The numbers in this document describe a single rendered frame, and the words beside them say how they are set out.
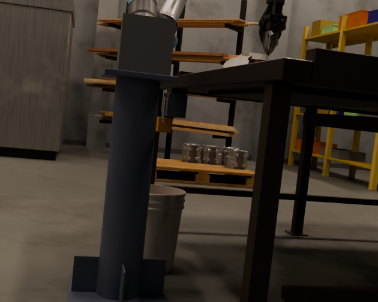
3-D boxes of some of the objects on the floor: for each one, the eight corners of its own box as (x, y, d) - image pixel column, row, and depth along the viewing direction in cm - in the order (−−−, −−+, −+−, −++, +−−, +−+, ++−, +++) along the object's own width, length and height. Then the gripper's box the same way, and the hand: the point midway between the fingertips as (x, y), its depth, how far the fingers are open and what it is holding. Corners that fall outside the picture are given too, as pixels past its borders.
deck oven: (-17, 143, 734) (-7, 6, 720) (63, 150, 757) (75, 17, 743) (-40, 153, 596) (-28, -16, 582) (60, 161, 618) (74, -1, 604)
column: (66, 313, 187) (89, 65, 180) (69, 277, 224) (87, 71, 217) (173, 316, 194) (198, 78, 188) (158, 281, 232) (179, 81, 225)
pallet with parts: (234, 176, 652) (237, 147, 649) (263, 189, 565) (267, 155, 562) (128, 169, 616) (132, 137, 613) (143, 181, 529) (146, 144, 527)
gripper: (269, -4, 202) (263, 53, 203) (291, 0, 204) (284, 56, 206) (261, 0, 210) (255, 54, 212) (282, 3, 212) (276, 57, 214)
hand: (267, 52), depth 211 cm, fingers closed
